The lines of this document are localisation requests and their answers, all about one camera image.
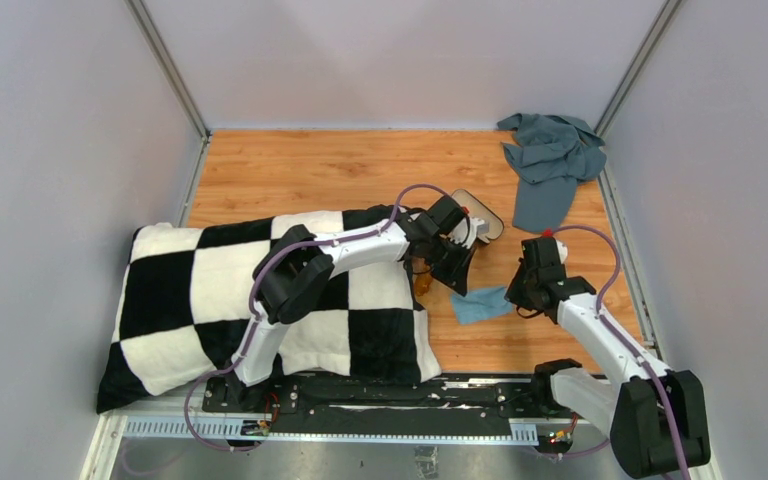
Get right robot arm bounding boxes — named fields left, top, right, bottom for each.
left=506, top=234, right=712, bottom=479

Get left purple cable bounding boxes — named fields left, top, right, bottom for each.
left=181, top=183, right=455, bottom=454

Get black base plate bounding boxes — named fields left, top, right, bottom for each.
left=197, top=372, right=574, bottom=436

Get black glasses case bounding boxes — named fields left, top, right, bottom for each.
left=451, top=189, right=505, bottom=244

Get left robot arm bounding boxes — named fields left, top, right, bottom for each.
left=222, top=195, right=488, bottom=413

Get orange sunglasses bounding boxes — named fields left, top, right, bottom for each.
left=412, top=260, right=433, bottom=297

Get small blue cleaning cloth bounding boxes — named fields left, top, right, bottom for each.
left=450, top=286, right=514, bottom=325

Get white slotted cable duct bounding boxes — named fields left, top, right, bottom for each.
left=122, top=415, right=539, bottom=446

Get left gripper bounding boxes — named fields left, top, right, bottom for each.
left=424, top=235, right=475, bottom=297

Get black white checkered pillow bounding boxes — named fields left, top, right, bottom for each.
left=96, top=205, right=441, bottom=413

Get grey-blue crumpled cloth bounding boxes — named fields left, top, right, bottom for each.
left=496, top=113, right=607, bottom=233

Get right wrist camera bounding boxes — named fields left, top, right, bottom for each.
left=541, top=229, right=569, bottom=264

